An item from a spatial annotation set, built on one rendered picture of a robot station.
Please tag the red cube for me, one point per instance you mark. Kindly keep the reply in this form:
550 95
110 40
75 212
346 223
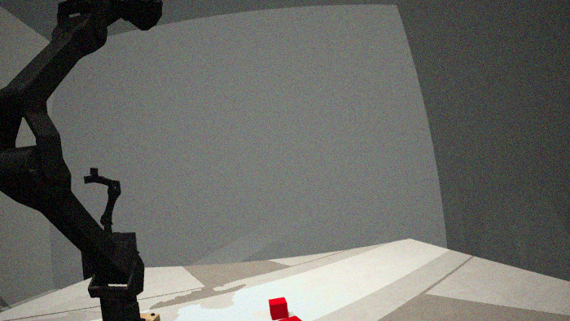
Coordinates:
278 308
293 318

